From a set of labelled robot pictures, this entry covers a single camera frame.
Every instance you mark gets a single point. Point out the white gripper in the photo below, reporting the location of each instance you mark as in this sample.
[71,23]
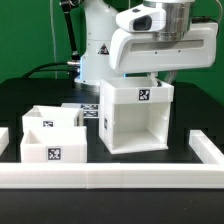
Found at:
[140,52]

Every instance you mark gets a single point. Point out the white drawer cabinet frame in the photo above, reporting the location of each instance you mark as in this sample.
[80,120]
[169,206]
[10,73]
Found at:
[134,114]

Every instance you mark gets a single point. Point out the white front drawer box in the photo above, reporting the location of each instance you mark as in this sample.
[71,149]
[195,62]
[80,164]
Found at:
[54,145]

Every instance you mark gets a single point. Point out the white drawer box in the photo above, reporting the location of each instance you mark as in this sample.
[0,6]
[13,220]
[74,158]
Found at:
[54,145]
[50,116]

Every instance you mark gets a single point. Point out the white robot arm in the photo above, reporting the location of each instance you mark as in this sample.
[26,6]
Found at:
[154,36]

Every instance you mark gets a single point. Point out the white rear drawer box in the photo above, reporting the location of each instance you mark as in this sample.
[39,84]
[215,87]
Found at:
[50,116]

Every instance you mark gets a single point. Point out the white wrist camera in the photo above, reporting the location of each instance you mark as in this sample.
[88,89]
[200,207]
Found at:
[142,19]

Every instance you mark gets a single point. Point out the white right barrier rail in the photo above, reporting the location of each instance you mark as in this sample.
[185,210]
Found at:
[204,148]

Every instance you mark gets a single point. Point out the white barrier rail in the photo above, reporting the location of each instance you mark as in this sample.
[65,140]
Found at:
[110,175]
[204,148]
[4,139]

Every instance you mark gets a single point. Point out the white marker base plate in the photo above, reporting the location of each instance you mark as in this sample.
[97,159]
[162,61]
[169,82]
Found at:
[89,110]

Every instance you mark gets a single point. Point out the white front barrier rail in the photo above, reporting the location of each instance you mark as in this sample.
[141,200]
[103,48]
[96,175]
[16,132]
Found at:
[110,175]

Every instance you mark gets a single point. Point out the black camera stand pole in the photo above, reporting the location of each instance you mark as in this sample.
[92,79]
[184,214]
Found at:
[67,6]

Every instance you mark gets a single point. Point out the white left barrier rail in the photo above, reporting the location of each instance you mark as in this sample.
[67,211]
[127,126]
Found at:
[4,139]

